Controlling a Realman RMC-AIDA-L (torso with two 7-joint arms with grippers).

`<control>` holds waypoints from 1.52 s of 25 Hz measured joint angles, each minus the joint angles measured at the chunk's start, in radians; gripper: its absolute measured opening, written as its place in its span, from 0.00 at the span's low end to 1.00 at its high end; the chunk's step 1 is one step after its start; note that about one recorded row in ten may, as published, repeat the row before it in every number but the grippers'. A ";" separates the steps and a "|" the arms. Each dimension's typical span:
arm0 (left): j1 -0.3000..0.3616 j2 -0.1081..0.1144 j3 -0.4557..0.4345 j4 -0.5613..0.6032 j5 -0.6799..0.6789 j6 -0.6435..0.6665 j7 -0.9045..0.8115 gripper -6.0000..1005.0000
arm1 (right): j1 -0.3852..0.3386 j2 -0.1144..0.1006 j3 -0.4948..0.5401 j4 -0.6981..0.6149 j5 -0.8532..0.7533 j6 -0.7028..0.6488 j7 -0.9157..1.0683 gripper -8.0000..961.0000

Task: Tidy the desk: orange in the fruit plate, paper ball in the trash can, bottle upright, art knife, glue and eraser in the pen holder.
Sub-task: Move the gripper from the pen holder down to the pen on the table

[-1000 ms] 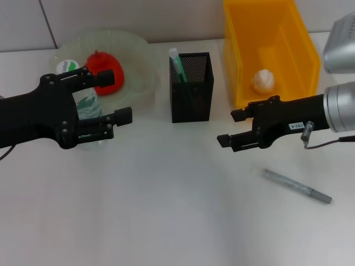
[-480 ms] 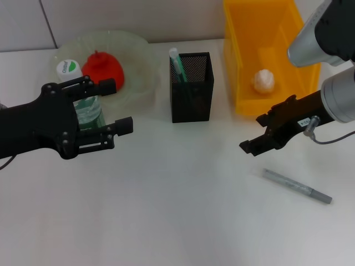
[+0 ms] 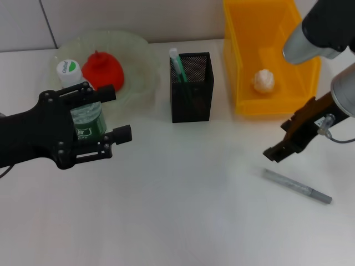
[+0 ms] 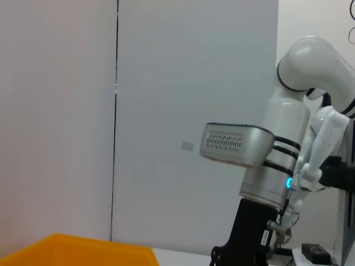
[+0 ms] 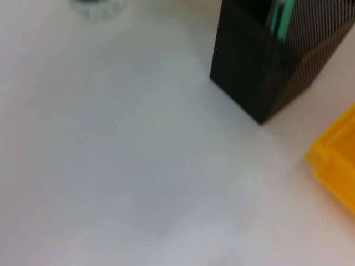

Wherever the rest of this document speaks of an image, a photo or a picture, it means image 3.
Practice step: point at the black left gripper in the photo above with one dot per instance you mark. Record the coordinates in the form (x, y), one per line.
(36, 133)

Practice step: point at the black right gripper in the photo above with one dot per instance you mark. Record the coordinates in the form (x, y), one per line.
(308, 124)

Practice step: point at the red-orange knitted orange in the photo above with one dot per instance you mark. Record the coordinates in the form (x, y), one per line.
(106, 73)

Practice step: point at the grey marker pen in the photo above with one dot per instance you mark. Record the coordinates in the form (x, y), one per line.
(296, 187)

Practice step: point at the white paper ball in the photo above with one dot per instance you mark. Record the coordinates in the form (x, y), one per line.
(263, 81)

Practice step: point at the clear green-label plastic bottle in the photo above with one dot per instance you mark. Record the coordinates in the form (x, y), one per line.
(69, 69)

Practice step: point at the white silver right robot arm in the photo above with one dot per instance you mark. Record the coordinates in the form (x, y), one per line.
(327, 33)

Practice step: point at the green glass fruit plate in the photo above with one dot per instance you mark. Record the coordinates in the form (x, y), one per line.
(138, 72)

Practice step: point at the black mesh pen holder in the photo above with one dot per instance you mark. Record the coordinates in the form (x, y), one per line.
(197, 105)

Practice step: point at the yellow plastic bin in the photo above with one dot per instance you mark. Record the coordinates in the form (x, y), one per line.
(263, 41)

